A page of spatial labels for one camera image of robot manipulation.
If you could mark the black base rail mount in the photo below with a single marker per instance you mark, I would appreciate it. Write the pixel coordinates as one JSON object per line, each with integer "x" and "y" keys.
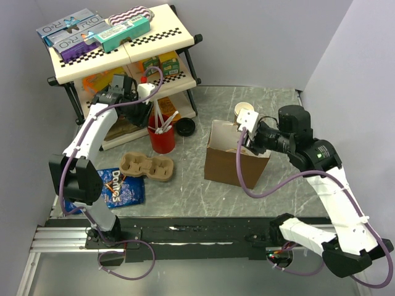
{"x": 186, "y": 238}

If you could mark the blue Doritos chip bag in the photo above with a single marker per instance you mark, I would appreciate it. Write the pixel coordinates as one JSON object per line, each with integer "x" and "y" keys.
{"x": 119, "y": 190}

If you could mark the brown snack bag lower shelf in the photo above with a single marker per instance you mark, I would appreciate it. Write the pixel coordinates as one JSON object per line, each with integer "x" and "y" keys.
{"x": 121, "y": 127}

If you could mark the black coffee cup lids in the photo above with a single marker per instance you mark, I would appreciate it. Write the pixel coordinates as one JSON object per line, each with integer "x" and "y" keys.
{"x": 185, "y": 127}

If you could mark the white wrapped straw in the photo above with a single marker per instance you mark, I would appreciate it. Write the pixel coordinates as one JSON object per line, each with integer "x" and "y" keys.
{"x": 167, "y": 123}
{"x": 158, "y": 117}

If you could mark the cream checkered shelf rack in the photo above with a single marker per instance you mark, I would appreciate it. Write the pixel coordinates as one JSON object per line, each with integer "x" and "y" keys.
{"x": 167, "y": 34}

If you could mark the brown pulp cup carrier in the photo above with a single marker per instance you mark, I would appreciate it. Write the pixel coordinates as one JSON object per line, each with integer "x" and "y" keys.
{"x": 136, "y": 164}

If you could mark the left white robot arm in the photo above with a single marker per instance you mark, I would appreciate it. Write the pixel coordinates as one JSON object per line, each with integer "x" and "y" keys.
{"x": 75, "y": 178}

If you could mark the purple wavy pouch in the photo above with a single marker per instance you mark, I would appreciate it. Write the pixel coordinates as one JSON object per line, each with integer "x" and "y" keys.
{"x": 129, "y": 14}

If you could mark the red ribbed plastic cup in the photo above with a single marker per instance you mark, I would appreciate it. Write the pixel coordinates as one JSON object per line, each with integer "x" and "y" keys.
{"x": 161, "y": 143}

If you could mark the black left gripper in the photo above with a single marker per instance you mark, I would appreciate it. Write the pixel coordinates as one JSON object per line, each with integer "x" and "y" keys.
{"x": 142, "y": 119}

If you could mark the brown paper takeout bag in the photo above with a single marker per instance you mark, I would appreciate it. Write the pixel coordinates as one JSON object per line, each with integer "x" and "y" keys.
{"x": 220, "y": 163}

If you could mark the green orange snack box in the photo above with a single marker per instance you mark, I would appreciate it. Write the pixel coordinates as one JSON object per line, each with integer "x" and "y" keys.
{"x": 95, "y": 83}

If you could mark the silver RO foil box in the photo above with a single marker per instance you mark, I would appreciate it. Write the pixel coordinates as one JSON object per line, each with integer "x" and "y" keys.
{"x": 68, "y": 26}

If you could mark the purple RO foil box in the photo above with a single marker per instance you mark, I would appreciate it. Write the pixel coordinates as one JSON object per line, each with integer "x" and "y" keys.
{"x": 76, "y": 46}

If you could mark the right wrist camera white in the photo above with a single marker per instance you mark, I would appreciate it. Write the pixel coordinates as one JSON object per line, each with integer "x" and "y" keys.
{"x": 248, "y": 120}

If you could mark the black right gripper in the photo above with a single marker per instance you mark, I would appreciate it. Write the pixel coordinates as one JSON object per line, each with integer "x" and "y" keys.
{"x": 252, "y": 142}

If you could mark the teal foil box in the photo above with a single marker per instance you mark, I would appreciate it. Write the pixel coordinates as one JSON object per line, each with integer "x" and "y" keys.
{"x": 123, "y": 32}

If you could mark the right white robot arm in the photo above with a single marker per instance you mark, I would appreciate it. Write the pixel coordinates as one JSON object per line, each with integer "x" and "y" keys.
{"x": 354, "y": 244}

